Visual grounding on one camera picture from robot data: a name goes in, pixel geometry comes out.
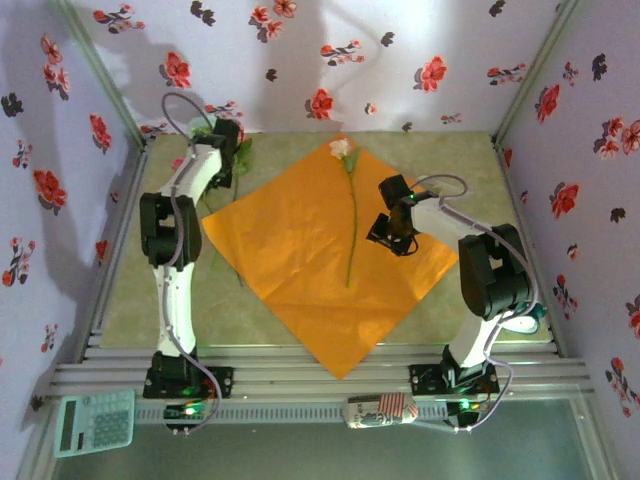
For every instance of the small deep pink fake rose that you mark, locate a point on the small deep pink fake rose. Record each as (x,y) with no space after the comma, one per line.
(178,163)

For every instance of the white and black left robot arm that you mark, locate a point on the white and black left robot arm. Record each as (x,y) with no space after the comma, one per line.
(177,300)

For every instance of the aluminium frame cross rail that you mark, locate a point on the aluminium frame cross rail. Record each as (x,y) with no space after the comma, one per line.
(280,377)

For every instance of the orange wrapping paper sheet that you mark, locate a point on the orange wrapping paper sheet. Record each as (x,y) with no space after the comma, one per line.
(300,250)

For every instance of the aluminium side rail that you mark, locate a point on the aluminium side rail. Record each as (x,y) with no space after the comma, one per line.
(513,200)
(131,200)

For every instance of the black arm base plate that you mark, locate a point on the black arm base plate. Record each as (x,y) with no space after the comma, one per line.
(425,380)
(222,380)

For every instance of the aluminium corner post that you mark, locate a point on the aluminium corner post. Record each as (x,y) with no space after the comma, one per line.
(532,75)
(105,75)

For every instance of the teal calculator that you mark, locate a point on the teal calculator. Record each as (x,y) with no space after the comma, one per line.
(107,425)

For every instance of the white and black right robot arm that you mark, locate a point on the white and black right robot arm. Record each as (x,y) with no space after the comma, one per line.
(495,275)

